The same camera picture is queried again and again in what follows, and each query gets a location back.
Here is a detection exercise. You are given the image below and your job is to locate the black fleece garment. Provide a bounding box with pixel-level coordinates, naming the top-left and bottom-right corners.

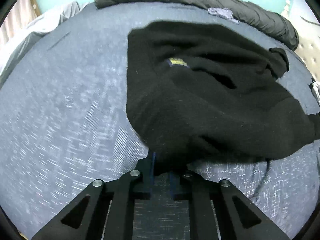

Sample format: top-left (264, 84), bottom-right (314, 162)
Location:
top-left (125, 21), bottom-right (320, 175)

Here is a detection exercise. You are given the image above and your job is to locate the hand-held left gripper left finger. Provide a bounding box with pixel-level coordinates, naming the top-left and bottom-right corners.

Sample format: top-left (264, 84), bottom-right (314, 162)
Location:
top-left (31, 151), bottom-right (157, 240)

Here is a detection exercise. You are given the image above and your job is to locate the light grey pillow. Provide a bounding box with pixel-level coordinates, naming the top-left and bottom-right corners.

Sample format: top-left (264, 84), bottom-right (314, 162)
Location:
top-left (0, 1), bottom-right (89, 85)

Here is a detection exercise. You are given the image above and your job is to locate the wooden frame strip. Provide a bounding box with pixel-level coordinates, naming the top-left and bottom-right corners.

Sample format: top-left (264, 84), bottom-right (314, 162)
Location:
top-left (29, 0), bottom-right (42, 15)

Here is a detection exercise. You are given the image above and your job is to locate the white garment with black trim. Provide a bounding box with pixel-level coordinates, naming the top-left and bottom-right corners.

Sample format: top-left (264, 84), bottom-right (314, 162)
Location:
top-left (309, 76), bottom-right (320, 98)

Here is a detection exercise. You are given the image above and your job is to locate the small lilac cloth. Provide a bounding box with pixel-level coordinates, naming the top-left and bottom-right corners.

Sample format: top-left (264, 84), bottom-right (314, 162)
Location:
top-left (207, 7), bottom-right (240, 24)

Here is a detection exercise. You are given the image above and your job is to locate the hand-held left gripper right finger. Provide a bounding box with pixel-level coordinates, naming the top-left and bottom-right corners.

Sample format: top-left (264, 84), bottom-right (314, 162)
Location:
top-left (169, 165), bottom-right (292, 240)

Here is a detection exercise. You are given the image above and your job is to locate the cream tufted headboard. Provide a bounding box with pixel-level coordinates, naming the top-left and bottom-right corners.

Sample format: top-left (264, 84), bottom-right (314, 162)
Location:
top-left (280, 0), bottom-right (320, 78)

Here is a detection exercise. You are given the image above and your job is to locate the pink curtain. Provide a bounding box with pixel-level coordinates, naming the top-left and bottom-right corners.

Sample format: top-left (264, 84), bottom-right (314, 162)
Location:
top-left (0, 0), bottom-right (34, 43)

